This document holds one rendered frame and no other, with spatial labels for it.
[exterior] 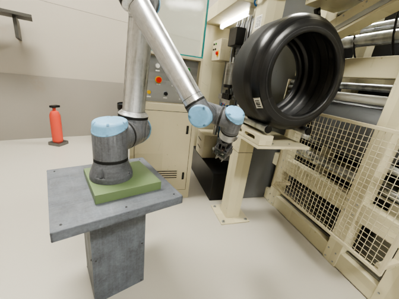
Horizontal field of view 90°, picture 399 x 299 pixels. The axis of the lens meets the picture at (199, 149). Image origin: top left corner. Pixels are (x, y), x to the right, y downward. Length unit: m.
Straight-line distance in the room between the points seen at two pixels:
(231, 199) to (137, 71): 1.23
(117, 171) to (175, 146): 0.90
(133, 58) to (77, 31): 2.77
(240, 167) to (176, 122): 0.64
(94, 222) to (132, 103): 0.54
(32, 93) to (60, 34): 0.90
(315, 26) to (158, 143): 1.29
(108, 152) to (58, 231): 0.33
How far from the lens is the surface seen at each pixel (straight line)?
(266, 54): 1.10
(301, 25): 1.21
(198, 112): 0.77
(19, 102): 3.76
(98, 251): 1.12
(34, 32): 3.73
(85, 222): 0.85
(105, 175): 0.96
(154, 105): 1.67
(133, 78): 1.03
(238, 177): 1.67
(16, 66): 3.72
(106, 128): 0.90
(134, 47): 1.03
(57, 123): 3.39
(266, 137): 1.18
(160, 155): 1.78
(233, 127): 0.91
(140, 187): 0.95
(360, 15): 1.56
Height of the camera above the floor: 1.12
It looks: 19 degrees down
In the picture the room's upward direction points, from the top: 7 degrees clockwise
